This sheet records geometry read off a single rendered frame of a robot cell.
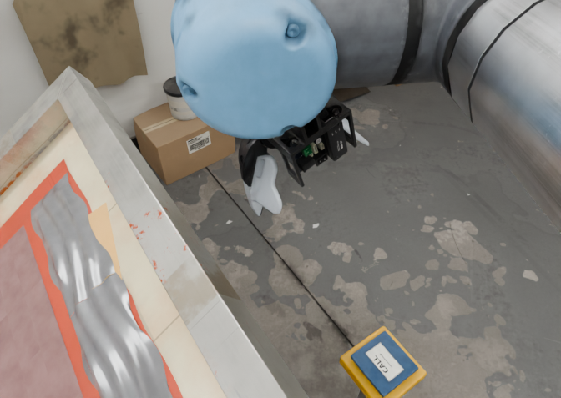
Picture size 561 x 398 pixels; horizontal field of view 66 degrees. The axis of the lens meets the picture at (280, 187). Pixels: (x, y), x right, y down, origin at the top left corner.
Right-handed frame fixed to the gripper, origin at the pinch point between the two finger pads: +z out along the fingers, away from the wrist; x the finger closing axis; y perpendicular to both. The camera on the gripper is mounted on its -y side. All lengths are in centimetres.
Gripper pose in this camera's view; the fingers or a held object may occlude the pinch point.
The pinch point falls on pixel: (304, 174)
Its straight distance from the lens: 53.7
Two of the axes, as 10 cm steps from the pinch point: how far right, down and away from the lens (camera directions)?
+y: 5.6, 5.9, -5.8
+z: 2.4, 5.5, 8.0
